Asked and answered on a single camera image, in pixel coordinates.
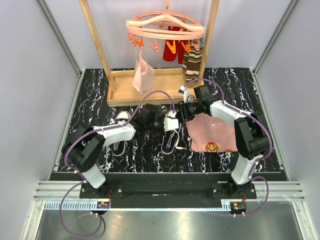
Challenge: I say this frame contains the pink round clip hanger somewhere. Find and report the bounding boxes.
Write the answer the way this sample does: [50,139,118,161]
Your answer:
[126,0,206,48]

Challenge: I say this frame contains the black sneaker with white laces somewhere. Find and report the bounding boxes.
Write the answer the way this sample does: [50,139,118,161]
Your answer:
[160,123,186,155]

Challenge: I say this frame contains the red sock pair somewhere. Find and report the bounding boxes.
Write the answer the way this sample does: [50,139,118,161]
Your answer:
[162,39,186,64]

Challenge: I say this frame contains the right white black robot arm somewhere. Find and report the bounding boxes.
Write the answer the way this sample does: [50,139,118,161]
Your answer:
[177,85,273,199]

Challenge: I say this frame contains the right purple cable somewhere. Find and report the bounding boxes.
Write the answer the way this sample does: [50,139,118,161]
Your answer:
[182,78,273,217]

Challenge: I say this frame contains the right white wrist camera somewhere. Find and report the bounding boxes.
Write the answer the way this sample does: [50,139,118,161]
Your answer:
[178,86,192,103]

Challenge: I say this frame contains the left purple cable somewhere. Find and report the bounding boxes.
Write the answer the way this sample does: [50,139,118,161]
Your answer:
[58,90,176,237]

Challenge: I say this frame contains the right small connector box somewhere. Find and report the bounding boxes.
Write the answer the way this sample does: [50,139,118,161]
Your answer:
[230,201,247,215]

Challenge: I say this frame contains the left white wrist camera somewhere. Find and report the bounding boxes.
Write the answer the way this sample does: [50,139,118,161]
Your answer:
[163,110,179,132]

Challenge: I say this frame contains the small connector box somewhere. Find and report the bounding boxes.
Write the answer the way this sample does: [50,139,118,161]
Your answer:
[230,201,247,215]
[96,201,111,209]

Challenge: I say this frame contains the purple cable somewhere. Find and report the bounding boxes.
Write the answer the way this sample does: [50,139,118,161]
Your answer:
[182,78,273,217]
[58,90,176,237]

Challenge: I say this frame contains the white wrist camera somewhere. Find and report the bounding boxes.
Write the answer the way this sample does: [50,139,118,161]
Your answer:
[163,110,179,132]
[178,86,192,103]

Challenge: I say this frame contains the brown striped sock pair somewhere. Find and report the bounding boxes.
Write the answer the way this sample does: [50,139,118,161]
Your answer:
[182,38,204,82]

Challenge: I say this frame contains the pink mario t-shirt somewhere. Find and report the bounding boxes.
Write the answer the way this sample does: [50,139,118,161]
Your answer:
[185,113,238,153]

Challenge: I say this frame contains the wooden drying rack frame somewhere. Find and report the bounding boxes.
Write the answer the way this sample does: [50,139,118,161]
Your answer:
[79,0,219,107]

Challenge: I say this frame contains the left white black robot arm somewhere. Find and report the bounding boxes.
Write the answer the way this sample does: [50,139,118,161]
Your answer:
[61,104,166,198]

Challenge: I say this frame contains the left small connector box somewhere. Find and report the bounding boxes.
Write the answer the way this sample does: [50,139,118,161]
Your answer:
[96,201,111,209]

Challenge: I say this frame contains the pink bra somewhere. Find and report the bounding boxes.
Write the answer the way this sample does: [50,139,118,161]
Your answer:
[132,47,155,94]

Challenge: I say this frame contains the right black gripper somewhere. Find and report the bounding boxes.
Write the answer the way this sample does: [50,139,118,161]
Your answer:
[174,100,202,124]

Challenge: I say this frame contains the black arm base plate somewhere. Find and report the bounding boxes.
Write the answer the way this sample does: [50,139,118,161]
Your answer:
[79,173,257,210]

